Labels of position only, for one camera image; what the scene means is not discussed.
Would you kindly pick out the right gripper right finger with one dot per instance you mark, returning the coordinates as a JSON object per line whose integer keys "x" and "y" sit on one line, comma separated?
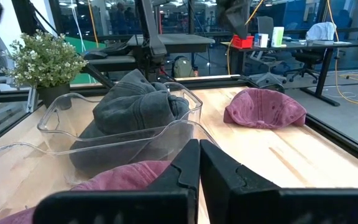
{"x": 244, "y": 205}

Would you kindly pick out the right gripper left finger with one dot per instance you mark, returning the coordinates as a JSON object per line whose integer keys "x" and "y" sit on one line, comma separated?
{"x": 166, "y": 205}

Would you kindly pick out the maroon cap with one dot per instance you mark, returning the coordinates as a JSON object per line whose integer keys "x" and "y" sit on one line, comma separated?
{"x": 120, "y": 177}
{"x": 263, "y": 109}

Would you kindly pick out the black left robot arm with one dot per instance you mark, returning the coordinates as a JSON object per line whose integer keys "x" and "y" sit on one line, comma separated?
{"x": 151, "y": 37}

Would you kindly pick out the olive backpack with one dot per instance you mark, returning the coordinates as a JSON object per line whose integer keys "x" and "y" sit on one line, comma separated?
{"x": 183, "y": 67}

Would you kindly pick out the clear plastic bin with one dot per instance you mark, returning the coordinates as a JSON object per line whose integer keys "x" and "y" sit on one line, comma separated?
{"x": 26, "y": 161}
{"x": 51, "y": 121}

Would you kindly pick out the gray desk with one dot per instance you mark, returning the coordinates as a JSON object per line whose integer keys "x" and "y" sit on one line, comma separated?
{"x": 120, "y": 62}
{"x": 182, "y": 40}

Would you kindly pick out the black office chair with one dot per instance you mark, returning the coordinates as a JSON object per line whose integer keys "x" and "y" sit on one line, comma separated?
{"x": 304, "y": 57}

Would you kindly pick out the red box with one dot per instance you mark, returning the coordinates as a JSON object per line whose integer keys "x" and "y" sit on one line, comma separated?
{"x": 244, "y": 42}

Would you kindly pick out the black computer mouse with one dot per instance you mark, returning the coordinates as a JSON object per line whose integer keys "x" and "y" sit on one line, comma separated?
{"x": 95, "y": 56}

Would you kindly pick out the black desk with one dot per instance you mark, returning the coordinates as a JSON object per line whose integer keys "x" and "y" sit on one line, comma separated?
{"x": 291, "y": 46}

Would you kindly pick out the white blue box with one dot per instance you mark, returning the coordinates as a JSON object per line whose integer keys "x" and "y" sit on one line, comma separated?
{"x": 261, "y": 40}

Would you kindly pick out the white green box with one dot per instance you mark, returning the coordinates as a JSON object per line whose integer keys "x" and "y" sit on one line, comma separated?
{"x": 277, "y": 37}

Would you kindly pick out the green board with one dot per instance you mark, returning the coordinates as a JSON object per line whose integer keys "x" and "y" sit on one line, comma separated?
{"x": 89, "y": 46}

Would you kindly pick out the gray office chair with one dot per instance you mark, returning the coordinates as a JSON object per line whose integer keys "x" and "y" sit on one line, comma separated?
{"x": 265, "y": 26}

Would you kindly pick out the flat book stack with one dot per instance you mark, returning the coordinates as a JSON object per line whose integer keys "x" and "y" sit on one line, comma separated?
{"x": 322, "y": 42}

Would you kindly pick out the potted plant white flowers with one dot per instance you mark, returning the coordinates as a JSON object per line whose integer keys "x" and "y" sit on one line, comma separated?
{"x": 45, "y": 62}

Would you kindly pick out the white cloth bundle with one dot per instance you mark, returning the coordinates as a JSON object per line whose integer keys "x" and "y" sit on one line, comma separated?
{"x": 322, "y": 31}

